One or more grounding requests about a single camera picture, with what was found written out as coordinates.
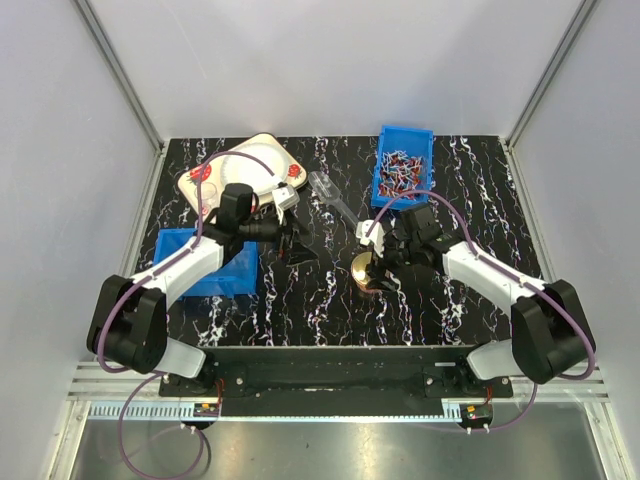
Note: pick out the small clear glass cup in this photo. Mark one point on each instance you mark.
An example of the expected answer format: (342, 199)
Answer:
(207, 197)

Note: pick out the white round jar lid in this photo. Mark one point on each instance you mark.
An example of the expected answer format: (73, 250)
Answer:
(359, 267)

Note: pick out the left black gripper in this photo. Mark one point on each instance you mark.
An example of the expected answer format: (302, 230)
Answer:
(296, 251)

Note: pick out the clear glass jar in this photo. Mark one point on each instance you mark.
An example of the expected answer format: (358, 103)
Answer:
(370, 289)

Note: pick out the white paper plate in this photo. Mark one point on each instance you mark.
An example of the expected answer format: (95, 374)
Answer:
(240, 169)

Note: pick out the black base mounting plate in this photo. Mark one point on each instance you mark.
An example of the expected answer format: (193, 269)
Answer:
(380, 374)

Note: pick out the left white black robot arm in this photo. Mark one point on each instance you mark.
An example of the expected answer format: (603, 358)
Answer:
(129, 326)

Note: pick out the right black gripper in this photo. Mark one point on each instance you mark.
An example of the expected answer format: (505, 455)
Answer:
(378, 267)

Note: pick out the white slotted cable duct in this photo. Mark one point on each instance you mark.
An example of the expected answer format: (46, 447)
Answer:
(261, 410)

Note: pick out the strawberry pattern tray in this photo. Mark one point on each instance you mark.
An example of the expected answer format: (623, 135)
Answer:
(188, 181)

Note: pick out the blue bin of star candies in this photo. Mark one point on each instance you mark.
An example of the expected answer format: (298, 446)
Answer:
(238, 277)

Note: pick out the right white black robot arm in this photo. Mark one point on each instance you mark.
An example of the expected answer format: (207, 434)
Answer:
(549, 330)

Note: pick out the blue bin of wrapped candies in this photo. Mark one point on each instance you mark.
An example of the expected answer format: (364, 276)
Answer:
(404, 164)

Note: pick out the aluminium frame rail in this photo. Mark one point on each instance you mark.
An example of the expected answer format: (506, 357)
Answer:
(90, 382)

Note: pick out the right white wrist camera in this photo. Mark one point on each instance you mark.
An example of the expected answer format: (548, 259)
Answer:
(371, 233)

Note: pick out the clear plastic scoop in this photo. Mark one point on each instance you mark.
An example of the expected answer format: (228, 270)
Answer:
(329, 194)

